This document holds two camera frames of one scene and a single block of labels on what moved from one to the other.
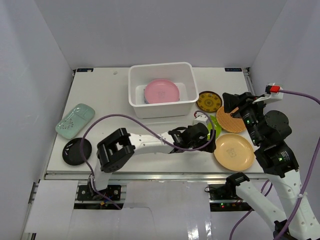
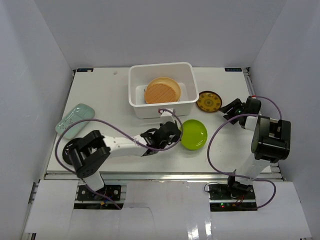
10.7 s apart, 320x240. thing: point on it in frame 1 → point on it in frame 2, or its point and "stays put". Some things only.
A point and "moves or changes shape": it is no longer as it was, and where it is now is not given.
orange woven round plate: (228, 123) → (159, 93)
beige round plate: (234, 152) → (167, 81)
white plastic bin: (160, 90) stays put
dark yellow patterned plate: (209, 101) stays put
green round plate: (217, 127) moves or changes shape
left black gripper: (210, 144) → (172, 131)
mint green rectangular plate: (75, 120) stays put
